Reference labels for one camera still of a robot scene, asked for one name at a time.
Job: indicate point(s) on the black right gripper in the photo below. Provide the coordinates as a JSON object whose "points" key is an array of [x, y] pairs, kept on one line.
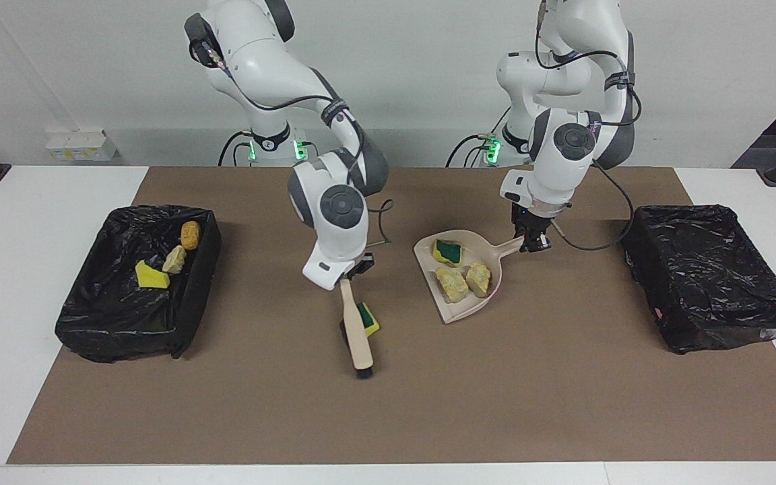
{"points": [[356, 269]]}

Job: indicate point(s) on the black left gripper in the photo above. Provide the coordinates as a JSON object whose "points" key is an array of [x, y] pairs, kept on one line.
{"points": [[533, 219]]}

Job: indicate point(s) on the notched green yellow sponge piece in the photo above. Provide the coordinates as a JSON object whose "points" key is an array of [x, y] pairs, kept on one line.
{"points": [[369, 320]]}

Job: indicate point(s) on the sliced bread piece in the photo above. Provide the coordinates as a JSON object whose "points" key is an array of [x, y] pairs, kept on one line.
{"points": [[479, 279]]}

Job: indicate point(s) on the beige hand brush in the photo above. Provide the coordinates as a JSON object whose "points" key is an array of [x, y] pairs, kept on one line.
{"points": [[358, 337]]}

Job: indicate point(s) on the beige plastic dustpan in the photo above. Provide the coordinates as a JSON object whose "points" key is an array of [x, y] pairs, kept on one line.
{"points": [[469, 306]]}

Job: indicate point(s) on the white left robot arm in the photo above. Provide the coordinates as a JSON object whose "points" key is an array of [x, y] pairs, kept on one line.
{"points": [[563, 155]]}

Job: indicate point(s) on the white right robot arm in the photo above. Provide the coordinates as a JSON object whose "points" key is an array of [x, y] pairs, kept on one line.
{"points": [[334, 202]]}

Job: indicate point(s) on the black bin with pink patch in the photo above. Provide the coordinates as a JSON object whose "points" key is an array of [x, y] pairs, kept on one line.
{"points": [[704, 276]]}

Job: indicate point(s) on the black bag-lined bin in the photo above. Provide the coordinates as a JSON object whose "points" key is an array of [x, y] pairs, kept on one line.
{"points": [[118, 316]]}

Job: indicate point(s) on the brown table mat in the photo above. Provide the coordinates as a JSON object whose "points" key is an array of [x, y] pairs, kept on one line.
{"points": [[388, 417]]}

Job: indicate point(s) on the white wall outlet box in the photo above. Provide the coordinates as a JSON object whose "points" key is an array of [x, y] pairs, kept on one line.
{"points": [[78, 145]]}

